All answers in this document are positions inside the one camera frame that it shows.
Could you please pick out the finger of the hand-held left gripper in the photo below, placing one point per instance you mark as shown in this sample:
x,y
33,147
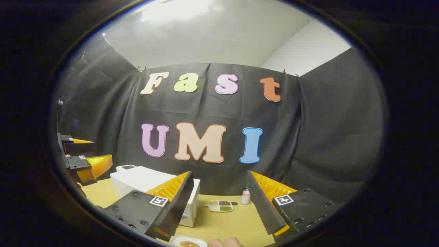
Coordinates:
x,y
79,147
77,163

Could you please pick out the white microwave oven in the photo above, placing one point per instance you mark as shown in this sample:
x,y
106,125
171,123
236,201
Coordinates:
x,y
137,180

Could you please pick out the small pink label bottle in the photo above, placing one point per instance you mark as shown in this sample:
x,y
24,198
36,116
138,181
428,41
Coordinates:
x,y
245,198

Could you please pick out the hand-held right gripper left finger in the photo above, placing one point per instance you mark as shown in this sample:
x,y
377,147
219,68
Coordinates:
x,y
178,206

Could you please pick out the white square plate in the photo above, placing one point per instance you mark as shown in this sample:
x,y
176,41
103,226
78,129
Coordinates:
x,y
178,240

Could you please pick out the black backdrop cloth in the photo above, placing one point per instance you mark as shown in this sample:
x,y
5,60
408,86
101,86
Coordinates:
x,y
308,137

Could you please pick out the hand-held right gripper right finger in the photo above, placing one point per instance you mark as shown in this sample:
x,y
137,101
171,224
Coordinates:
x,y
264,212

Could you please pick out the white divided seed dish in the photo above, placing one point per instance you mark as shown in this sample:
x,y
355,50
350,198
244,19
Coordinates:
x,y
219,206

